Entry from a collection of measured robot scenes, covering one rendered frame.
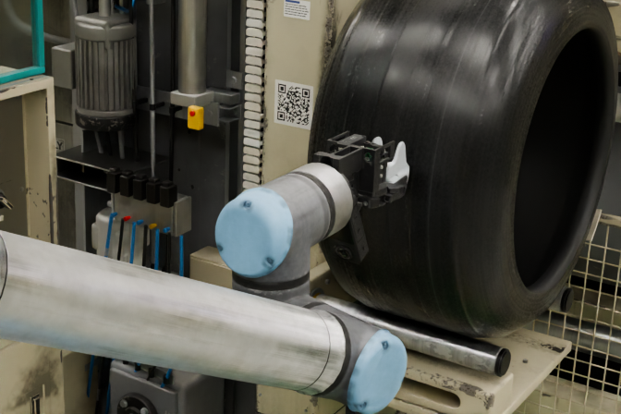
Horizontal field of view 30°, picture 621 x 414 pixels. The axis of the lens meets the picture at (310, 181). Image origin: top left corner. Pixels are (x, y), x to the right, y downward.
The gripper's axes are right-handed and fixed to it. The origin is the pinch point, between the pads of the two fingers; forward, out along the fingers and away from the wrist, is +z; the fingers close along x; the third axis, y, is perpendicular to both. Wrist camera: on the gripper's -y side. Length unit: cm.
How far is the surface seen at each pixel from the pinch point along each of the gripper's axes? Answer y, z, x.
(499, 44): 17.0, 10.9, -8.4
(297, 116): -3.0, 22.6, 30.9
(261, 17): 12.4, 23.7, 39.2
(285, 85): 1.9, 22.6, 33.5
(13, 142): -7, -8, 66
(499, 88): 11.7, 8.3, -10.1
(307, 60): 6.8, 22.7, 29.4
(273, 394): -56, 22, 34
